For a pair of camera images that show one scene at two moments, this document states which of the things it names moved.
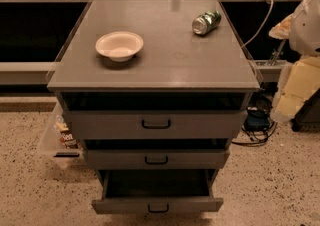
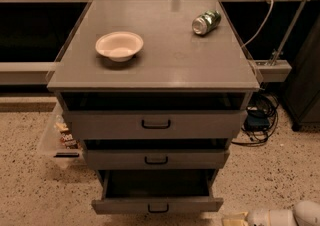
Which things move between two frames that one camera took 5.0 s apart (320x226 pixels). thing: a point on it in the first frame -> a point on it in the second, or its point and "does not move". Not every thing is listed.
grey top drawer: [154, 115] does not move
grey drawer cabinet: [154, 90] does not move
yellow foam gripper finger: [282, 29] -> [237, 219]
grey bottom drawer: [126, 191] does not move
